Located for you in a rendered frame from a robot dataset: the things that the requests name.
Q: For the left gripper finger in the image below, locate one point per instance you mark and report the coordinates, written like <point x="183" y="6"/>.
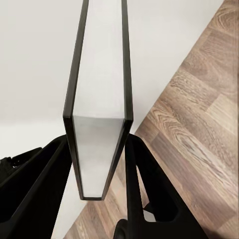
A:
<point x="13" y="170"/>
<point x="22" y="158"/>

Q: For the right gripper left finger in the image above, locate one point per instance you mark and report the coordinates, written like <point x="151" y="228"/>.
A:
<point x="31" y="197"/>

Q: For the hardback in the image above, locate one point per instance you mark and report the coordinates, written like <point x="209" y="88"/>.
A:
<point x="98" y="109"/>

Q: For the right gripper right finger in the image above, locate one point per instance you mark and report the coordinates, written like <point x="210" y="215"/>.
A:
<point x="173" y="219"/>

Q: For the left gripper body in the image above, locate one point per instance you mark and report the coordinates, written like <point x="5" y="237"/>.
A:
<point x="4" y="169"/>

